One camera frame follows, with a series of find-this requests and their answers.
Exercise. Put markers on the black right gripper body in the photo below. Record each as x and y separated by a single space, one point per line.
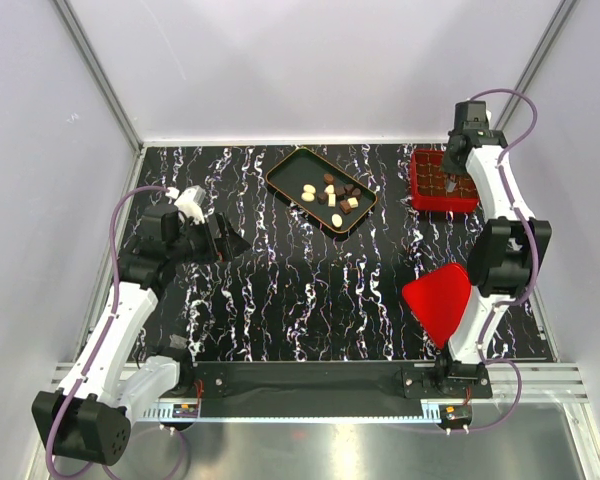
451 164

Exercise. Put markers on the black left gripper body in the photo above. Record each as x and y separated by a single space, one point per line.
200 242

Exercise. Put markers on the white oval chocolate front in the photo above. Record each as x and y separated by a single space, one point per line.
336 220

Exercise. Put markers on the white square chocolate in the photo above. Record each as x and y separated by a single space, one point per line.
353 202

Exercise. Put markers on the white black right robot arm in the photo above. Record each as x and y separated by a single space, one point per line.
505 260

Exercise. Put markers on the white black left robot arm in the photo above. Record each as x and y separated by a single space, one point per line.
90 414

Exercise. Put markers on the red chocolate box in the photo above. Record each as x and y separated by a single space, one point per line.
428 182

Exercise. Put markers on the dark heart chocolate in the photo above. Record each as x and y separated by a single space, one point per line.
352 191

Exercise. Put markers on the dark green gold-rimmed tray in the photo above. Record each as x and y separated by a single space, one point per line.
303 166

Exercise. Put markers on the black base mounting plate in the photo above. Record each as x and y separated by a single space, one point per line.
319 392

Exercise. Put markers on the red box lid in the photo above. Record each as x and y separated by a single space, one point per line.
438 301

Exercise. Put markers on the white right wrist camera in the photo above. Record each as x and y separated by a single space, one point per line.
471 115

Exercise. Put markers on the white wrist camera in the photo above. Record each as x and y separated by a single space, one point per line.
189 202
471 115

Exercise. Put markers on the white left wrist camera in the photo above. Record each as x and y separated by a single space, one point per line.
189 202

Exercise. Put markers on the aluminium frame post right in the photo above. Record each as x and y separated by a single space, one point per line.
539 56

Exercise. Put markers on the aluminium frame post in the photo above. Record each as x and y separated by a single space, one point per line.
76 31
539 56

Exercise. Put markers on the aluminium frame post left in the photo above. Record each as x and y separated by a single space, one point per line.
76 31

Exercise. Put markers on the aluminium front rail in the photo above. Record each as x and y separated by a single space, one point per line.
533 383

